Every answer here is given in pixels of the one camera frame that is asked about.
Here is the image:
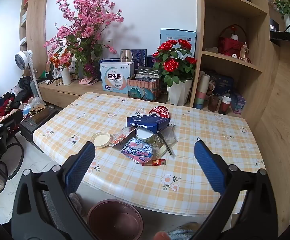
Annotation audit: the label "small blue purple box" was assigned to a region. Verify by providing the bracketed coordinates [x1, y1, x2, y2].
[230, 92, 246, 115]

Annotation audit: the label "black counter ledge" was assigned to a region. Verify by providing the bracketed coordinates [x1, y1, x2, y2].
[270, 31, 290, 47]

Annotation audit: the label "open cardboard box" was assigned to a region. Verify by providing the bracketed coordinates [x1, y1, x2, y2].
[30, 104, 50, 123]

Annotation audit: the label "white ribbed vase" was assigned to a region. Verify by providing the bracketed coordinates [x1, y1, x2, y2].
[61, 66, 72, 85]

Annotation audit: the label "red rose plant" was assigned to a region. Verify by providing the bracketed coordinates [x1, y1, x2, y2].
[152, 39, 197, 87]

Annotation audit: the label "pink pack teal print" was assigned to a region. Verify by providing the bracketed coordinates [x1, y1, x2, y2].
[127, 76, 160, 102]

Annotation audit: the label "purple artificial flowers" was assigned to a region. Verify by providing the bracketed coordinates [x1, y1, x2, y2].
[84, 64, 98, 77]

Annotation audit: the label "red white paper cup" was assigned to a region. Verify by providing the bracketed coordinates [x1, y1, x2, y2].
[218, 96, 232, 115]

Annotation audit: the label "glass perfume bottle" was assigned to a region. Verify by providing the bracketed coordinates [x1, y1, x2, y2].
[239, 42, 249, 62]

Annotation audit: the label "small navy box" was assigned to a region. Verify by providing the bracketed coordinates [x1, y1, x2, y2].
[146, 55, 160, 68]

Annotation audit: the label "black printed box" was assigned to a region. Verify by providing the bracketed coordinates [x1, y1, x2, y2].
[135, 66, 160, 80]

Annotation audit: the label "tall wooden side shelf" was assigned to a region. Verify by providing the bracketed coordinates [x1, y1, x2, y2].
[19, 0, 49, 77]

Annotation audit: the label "black tool case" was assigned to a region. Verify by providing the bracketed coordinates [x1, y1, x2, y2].
[19, 107, 61, 143]

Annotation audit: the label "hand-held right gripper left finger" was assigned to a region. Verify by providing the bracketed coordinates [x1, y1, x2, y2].
[11, 141, 103, 240]

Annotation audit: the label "crushed red can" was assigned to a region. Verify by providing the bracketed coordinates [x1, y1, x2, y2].
[149, 106, 171, 119]

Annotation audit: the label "white standing fan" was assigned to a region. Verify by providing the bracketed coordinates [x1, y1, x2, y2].
[15, 49, 41, 98]

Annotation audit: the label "wooden bookshelf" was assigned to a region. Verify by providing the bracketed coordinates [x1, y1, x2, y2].
[190, 0, 280, 120]

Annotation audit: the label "grey box gold emblem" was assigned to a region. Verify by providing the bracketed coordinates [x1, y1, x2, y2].
[121, 49, 133, 63]

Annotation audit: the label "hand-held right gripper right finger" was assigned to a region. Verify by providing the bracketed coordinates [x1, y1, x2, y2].
[192, 140, 279, 240]

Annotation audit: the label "brown plastic bin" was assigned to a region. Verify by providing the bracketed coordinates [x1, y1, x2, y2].
[87, 199, 144, 240]

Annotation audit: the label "white angular flower pot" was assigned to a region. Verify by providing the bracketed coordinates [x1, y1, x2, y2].
[167, 79, 193, 106]

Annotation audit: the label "cream round lid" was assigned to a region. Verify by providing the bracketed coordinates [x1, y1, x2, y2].
[90, 131, 111, 148]

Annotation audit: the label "pink fabric pouch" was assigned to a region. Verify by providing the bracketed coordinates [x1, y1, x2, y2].
[79, 77, 100, 85]

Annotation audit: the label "pink blossom artificial tree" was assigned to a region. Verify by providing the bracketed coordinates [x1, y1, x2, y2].
[43, 0, 124, 79]

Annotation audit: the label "white plastic tub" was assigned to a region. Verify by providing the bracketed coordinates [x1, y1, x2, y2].
[135, 127, 157, 143]

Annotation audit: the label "stack of pastel cups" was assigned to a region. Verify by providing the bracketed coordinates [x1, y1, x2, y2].
[194, 70, 210, 110]

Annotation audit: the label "yellow checked floral tablecloth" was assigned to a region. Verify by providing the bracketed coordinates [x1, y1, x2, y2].
[33, 92, 265, 217]

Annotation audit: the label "pile of clothes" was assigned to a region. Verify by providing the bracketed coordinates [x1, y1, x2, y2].
[0, 76, 39, 128]

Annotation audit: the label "large light blue box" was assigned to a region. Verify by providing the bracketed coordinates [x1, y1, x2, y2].
[160, 29, 197, 55]

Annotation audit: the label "brown glass cup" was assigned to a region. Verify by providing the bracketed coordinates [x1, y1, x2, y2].
[207, 95, 220, 112]

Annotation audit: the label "blue cartoon tin box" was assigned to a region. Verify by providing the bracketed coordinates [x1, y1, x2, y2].
[206, 71, 234, 98]

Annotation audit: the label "pink blue snack packet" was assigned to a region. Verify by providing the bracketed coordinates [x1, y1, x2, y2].
[121, 137, 154, 164]

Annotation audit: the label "blue coffee box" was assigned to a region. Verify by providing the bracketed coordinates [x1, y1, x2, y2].
[126, 114, 170, 135]

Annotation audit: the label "red plastic stick wrapper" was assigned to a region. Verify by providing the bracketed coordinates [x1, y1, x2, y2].
[142, 159, 166, 167]

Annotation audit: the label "large white printed box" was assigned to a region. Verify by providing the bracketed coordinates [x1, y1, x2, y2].
[99, 62, 135, 95]

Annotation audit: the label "crumpled clear plastic bag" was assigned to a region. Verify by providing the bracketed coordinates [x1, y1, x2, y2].
[157, 126, 177, 145]

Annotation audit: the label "orange artificial flowers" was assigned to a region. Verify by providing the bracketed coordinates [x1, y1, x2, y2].
[47, 51, 72, 68]

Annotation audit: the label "dark blue patterned box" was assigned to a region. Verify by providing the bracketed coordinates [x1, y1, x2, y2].
[130, 49, 147, 69]

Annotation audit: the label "red gift basket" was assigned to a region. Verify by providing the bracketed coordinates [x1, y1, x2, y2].
[218, 25, 248, 55]

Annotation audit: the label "black pen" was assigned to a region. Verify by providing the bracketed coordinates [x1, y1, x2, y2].
[158, 131, 174, 156]

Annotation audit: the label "white red printed wrapper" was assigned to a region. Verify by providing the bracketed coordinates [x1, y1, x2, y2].
[109, 127, 135, 147]

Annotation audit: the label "low wooden cabinet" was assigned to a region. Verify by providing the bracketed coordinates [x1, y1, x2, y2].
[38, 79, 193, 109]

